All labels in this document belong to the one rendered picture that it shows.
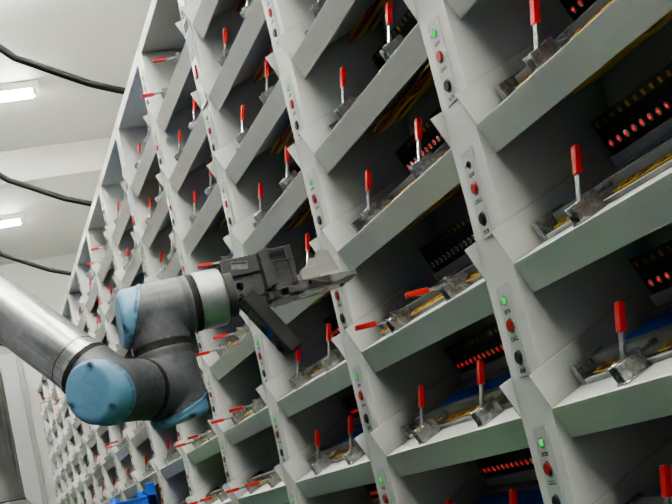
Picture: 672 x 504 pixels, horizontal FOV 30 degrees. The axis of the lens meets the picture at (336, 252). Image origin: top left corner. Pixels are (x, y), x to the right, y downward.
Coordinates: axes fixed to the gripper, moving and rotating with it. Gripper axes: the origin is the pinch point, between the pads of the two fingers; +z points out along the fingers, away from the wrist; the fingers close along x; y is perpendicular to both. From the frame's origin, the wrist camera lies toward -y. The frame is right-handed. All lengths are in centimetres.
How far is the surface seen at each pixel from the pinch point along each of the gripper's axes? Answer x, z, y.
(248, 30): 53, 12, 65
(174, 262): 188, 12, 47
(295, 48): 27, 12, 50
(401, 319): 8.4, 10.3, -7.2
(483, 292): -30.3, 8.3, -10.7
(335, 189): 27.2, 12.2, 21.5
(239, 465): 167, 11, -19
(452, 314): -17.1, 8.6, -11.2
